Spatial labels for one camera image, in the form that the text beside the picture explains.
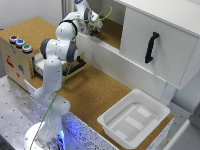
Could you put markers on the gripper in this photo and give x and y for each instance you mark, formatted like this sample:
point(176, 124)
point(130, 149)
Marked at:
point(94, 20)

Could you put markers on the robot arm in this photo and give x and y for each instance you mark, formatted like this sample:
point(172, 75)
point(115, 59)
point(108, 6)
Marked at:
point(52, 76)

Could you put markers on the white cabinet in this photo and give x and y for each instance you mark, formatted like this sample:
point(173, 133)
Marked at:
point(110, 63)

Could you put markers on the wooden drawer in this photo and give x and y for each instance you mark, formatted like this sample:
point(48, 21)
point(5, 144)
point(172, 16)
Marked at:
point(39, 65)

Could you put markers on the green button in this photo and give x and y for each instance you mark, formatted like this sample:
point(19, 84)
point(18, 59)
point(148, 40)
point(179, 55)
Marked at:
point(27, 48)

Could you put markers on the blue button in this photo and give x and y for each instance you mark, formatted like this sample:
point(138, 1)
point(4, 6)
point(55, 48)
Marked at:
point(20, 42)

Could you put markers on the white sliding door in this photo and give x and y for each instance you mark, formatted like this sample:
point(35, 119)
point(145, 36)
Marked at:
point(166, 56)

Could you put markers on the red button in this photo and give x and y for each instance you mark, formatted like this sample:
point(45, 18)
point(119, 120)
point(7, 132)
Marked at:
point(14, 38)

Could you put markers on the wooden drawer box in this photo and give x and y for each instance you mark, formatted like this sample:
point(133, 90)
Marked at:
point(16, 71)

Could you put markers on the white plastic box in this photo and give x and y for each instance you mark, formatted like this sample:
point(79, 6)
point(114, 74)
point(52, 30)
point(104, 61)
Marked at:
point(133, 120)

